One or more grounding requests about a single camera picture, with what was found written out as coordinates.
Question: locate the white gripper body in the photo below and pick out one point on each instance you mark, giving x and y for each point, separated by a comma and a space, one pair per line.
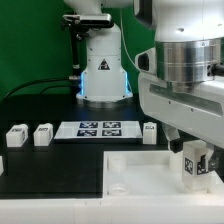
200, 113

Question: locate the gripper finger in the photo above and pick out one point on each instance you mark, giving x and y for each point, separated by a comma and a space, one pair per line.
210, 160
175, 144

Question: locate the white square tabletop part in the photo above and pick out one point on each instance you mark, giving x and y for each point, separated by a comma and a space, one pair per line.
141, 174

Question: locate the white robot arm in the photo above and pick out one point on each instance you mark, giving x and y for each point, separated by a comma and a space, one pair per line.
181, 78

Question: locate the plate with fiducial markers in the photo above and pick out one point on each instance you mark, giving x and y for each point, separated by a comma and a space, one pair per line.
99, 130

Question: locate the white part at left edge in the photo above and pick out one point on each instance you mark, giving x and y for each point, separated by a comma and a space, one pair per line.
1, 166

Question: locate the white L-shaped obstacle wall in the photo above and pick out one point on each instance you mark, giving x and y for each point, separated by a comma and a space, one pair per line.
198, 208

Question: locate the black camera on stand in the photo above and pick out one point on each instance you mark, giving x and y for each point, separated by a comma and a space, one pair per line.
79, 26

